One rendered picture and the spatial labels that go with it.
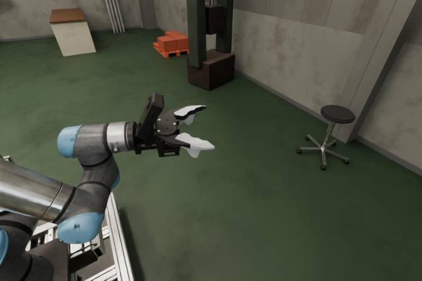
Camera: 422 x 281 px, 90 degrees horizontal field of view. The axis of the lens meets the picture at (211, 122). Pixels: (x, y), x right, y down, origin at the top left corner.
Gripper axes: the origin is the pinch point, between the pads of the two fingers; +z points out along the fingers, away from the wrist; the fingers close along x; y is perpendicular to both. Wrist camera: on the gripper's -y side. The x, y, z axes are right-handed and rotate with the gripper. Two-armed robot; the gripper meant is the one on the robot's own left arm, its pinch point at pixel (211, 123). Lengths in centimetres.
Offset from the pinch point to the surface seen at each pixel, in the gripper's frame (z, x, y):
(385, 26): 203, -153, 32
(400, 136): 244, -93, 138
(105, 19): -276, -901, 238
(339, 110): 168, -118, 111
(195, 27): 28, -330, 89
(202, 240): 0, -25, 163
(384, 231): 163, -7, 160
